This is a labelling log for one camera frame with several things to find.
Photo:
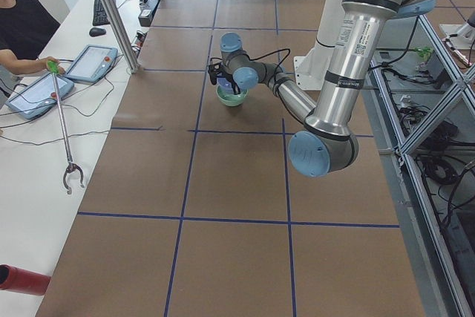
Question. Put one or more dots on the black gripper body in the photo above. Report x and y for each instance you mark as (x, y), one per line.
(234, 87)

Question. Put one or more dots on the blue ceramic bowl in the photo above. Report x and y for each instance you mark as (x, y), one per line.
(225, 85)

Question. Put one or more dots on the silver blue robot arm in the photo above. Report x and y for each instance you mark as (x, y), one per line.
(326, 144)

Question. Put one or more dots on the green ceramic bowl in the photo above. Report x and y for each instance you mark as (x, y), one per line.
(231, 99)

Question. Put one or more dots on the person's hand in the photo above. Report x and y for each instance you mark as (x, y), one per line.
(50, 64)

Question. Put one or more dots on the teach pendant tablet far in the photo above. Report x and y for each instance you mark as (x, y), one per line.
(91, 64)

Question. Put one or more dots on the teach pendant tablet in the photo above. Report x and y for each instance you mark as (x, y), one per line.
(91, 64)
(35, 100)

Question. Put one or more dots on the black keyboard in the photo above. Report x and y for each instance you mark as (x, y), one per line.
(100, 16)

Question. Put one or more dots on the black computer mouse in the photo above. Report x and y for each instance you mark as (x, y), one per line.
(97, 31)

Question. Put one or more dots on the brown paper table cover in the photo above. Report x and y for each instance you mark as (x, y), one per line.
(194, 209)

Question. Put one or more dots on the grabber reacher tool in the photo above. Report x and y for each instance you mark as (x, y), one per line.
(72, 166)

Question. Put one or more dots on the teach pendant tablet near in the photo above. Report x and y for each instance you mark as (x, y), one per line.
(35, 100)

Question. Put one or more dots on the red cylinder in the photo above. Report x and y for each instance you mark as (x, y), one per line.
(19, 280)

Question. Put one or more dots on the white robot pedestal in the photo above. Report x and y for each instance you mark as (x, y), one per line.
(311, 69)

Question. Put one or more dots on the aluminium profile post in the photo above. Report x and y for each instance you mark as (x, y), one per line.
(121, 35)

